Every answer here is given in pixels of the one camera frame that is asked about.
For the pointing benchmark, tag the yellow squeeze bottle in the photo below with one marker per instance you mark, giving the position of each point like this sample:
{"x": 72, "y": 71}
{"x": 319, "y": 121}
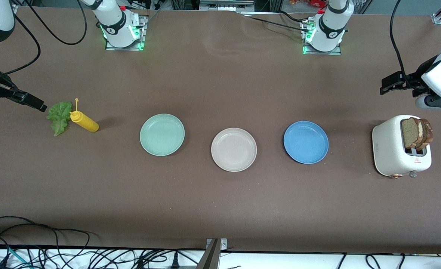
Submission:
{"x": 86, "y": 123}

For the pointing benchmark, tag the grey metal box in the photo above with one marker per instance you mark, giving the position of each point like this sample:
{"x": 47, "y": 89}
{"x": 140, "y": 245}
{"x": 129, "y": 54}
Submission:
{"x": 226, "y": 4}

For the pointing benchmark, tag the black power plug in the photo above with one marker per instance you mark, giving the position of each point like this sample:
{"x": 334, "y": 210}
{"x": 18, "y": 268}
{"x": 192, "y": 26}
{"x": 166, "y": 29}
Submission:
{"x": 174, "y": 261}

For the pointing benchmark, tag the grey metal beam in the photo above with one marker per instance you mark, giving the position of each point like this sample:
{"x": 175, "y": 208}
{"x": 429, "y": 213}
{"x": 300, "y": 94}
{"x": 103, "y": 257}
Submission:
{"x": 209, "y": 259}

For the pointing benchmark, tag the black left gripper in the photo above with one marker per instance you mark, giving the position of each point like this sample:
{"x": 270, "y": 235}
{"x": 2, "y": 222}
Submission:
{"x": 415, "y": 79}

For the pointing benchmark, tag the red package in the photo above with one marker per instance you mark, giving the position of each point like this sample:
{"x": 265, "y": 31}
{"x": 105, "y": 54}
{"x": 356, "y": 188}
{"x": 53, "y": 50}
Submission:
{"x": 310, "y": 3}

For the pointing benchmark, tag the white toaster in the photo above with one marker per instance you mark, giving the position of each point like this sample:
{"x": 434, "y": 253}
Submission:
{"x": 388, "y": 149}

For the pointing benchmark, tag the green lettuce leaf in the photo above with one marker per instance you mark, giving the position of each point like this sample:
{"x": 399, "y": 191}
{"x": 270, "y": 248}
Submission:
{"x": 59, "y": 116}

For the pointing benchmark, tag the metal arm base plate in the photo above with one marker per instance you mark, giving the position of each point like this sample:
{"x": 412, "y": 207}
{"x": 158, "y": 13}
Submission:
{"x": 123, "y": 48}
{"x": 321, "y": 53}

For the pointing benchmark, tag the blue plate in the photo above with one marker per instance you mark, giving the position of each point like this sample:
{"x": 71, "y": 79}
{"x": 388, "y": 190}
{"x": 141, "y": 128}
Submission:
{"x": 305, "y": 142}

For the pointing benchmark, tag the aluminium bracket plate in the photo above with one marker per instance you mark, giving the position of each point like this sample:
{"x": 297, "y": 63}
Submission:
{"x": 223, "y": 244}

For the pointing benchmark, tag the mint green plate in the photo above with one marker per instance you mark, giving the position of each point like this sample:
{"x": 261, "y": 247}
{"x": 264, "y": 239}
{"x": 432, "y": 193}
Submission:
{"x": 162, "y": 134}

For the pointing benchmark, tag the brown bread slice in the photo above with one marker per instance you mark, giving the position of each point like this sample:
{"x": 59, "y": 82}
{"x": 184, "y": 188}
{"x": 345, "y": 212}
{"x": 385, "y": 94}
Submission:
{"x": 428, "y": 132}
{"x": 409, "y": 132}

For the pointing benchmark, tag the white shelf board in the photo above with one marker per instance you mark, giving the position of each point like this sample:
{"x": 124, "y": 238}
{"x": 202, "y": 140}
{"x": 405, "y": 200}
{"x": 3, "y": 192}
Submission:
{"x": 280, "y": 261}

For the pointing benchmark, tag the beige plate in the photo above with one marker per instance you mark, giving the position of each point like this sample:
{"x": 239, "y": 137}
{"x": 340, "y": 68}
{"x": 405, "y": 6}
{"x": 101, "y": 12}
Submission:
{"x": 234, "y": 149}

